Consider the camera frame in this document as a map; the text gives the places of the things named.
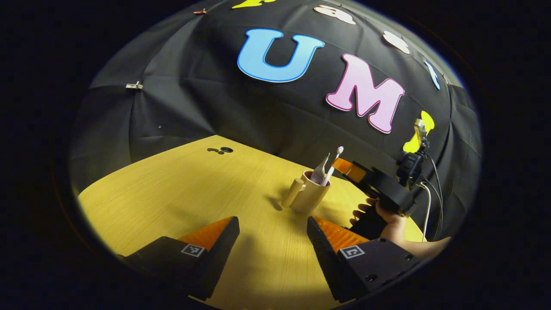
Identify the black backdrop cloth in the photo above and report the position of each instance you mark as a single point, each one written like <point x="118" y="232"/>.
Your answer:
<point x="193" y="107"/>

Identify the white toothbrush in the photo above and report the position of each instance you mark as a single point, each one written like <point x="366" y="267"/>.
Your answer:
<point x="333" y="165"/>

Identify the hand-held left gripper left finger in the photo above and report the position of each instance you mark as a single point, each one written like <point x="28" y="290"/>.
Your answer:
<point x="219" y="258"/>

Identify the white toothpaste tube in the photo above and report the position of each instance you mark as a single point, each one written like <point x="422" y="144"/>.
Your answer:
<point x="319" y="174"/>

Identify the wooden desktop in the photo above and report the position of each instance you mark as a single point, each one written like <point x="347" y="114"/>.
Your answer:
<point x="172" y="193"/>

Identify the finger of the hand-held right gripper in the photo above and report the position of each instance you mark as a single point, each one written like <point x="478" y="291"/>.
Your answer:
<point x="351" y="171"/>

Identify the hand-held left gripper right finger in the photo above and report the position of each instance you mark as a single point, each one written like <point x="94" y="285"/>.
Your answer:
<point x="327" y="262"/>

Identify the silver metal clip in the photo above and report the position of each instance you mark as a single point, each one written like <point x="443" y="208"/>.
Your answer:
<point x="134" y="85"/>

